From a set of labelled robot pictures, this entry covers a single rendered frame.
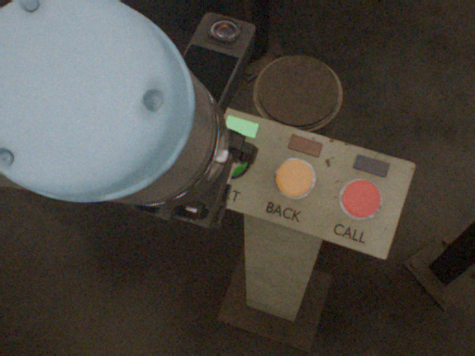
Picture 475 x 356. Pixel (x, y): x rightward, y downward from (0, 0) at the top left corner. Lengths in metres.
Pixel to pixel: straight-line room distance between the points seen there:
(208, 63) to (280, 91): 0.35
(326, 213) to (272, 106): 0.20
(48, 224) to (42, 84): 1.10
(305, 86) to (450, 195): 0.63
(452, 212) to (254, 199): 0.75
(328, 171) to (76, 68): 0.45
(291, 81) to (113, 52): 0.58
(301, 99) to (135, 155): 0.57
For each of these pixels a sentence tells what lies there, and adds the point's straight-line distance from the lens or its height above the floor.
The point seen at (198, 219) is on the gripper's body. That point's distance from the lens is 0.48.
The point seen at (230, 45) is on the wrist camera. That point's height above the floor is 0.82.
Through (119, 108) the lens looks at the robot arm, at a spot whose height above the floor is 1.00.
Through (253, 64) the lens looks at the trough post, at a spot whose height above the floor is 0.01.
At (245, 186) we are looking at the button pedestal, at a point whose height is 0.59.
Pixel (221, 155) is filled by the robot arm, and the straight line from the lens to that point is 0.38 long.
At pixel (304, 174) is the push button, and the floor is 0.61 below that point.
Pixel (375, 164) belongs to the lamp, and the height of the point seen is 0.62.
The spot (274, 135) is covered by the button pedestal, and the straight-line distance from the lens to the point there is 0.68.
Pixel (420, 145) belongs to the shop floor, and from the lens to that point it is 1.41.
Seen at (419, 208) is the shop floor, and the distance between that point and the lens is 1.35.
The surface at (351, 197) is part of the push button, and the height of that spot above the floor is 0.61.
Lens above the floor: 1.22
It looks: 66 degrees down
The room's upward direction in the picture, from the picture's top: 2 degrees counter-clockwise
